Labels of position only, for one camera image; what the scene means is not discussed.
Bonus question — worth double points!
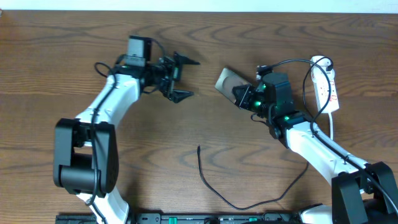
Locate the black charger cable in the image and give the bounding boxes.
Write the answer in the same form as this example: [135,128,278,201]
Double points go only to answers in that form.
[197,56,335,211]

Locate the white power strip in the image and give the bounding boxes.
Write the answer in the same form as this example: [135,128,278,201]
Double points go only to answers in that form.
[310,55,340,113]

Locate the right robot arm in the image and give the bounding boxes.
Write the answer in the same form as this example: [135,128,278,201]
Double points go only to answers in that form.
[226,72,397,223]

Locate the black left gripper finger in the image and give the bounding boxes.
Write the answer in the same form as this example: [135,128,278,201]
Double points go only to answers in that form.
[173,52,200,66]
[169,90,194,103]

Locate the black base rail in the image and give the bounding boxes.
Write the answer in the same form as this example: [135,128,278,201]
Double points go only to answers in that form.
[55,212,302,224]

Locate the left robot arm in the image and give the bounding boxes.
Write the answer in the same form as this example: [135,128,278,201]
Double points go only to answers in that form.
[53,52,197,223]

